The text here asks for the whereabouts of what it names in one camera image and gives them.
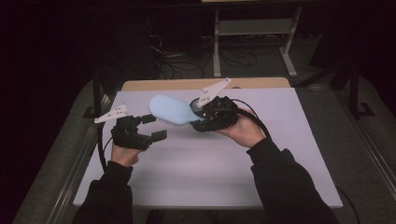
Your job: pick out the metal floor rail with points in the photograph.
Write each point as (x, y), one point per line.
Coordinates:
(370, 146)
(77, 174)

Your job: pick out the white metal desk frame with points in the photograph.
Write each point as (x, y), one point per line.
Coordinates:
(255, 27)

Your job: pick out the white table cover sheet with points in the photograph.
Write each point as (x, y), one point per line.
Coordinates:
(202, 174)

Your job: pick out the person's right hand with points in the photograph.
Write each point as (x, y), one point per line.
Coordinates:
(246, 130)

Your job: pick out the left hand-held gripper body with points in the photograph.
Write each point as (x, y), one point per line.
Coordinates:
(129, 137)

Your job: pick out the person's left hand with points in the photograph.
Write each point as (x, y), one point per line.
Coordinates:
(124, 155)

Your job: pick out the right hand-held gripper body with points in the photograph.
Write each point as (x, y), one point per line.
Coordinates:
(219, 113)

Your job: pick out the black metal stand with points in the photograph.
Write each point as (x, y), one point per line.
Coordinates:
(355, 90)
(96, 93)

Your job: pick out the light blue hairbrush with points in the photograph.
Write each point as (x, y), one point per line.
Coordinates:
(171, 110)

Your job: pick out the black mesh pen cup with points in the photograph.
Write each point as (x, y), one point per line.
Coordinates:
(194, 108)

